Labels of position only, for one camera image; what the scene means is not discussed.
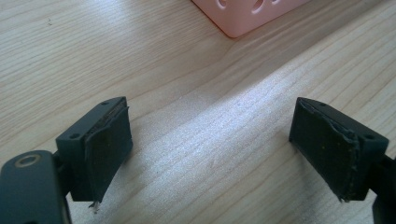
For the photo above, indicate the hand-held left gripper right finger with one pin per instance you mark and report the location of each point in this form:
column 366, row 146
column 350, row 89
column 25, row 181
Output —
column 330, row 149

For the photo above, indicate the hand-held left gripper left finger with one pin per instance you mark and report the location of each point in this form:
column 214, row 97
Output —
column 99, row 146

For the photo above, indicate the pink plastic basket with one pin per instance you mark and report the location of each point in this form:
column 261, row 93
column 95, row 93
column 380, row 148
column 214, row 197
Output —
column 249, row 14

